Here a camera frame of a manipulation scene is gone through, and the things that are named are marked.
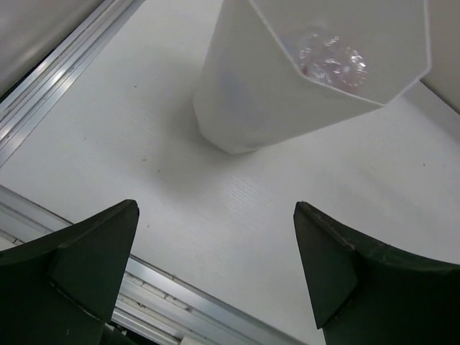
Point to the white octagonal plastic bin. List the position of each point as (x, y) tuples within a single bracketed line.
[(252, 94)]

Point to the aluminium extrusion rail frame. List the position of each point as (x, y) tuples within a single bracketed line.
[(109, 116)]

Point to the red label clear bottle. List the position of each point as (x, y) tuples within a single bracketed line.
[(322, 57)]

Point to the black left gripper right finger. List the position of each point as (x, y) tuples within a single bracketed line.
[(364, 291)]

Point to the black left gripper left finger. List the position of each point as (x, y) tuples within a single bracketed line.
[(62, 288)]

